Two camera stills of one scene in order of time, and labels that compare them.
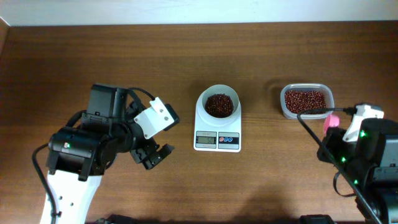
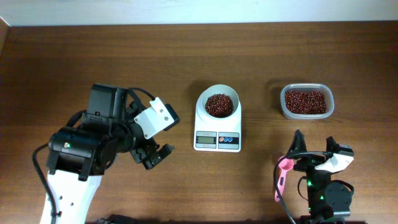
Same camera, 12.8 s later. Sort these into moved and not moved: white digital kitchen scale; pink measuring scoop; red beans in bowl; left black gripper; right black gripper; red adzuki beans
Moved: right black gripper; pink measuring scoop
Not moved: left black gripper; red beans in bowl; white digital kitchen scale; red adzuki beans
